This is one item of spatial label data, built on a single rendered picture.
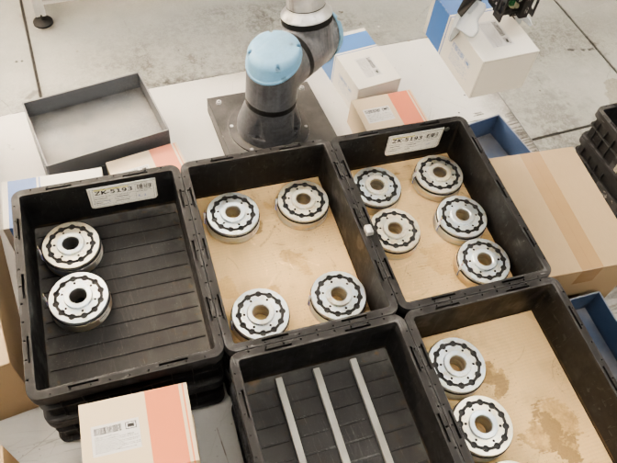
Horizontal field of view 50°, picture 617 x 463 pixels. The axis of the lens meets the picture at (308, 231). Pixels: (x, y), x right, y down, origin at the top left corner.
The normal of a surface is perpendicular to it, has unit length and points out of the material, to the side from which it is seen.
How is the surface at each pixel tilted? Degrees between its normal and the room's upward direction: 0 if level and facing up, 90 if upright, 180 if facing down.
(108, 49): 0
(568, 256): 0
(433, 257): 0
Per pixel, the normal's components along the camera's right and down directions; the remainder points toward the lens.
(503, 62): 0.35, 0.79
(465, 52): -0.94, 0.24
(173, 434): 0.09, -0.55
